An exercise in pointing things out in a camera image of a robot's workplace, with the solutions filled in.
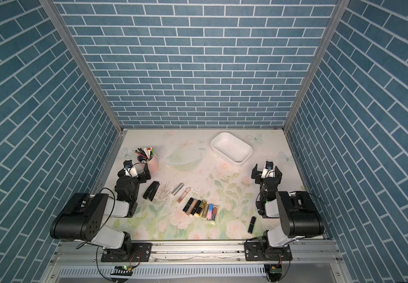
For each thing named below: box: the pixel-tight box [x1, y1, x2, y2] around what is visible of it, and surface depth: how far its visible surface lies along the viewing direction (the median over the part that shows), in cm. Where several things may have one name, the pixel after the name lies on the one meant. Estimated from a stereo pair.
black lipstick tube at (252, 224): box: [247, 215, 257, 235], surface depth 82 cm
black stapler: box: [142, 180, 160, 202], surface depth 92 cm
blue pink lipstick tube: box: [206, 203, 215, 221], surface depth 85 cm
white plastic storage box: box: [210, 132, 253, 164], surface depth 111 cm
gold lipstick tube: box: [199, 199, 207, 216], surface depth 87 cm
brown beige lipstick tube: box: [185, 198, 198, 216], surface depth 87 cm
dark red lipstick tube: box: [212, 205, 218, 222], surface depth 86 cm
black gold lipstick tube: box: [195, 199, 207, 217], surface depth 86 cm
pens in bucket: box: [132, 146, 156, 163], surface depth 96 cm
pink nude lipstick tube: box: [176, 186, 192, 204], surface depth 92 cm
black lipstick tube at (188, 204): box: [182, 196, 194, 213], surface depth 88 cm
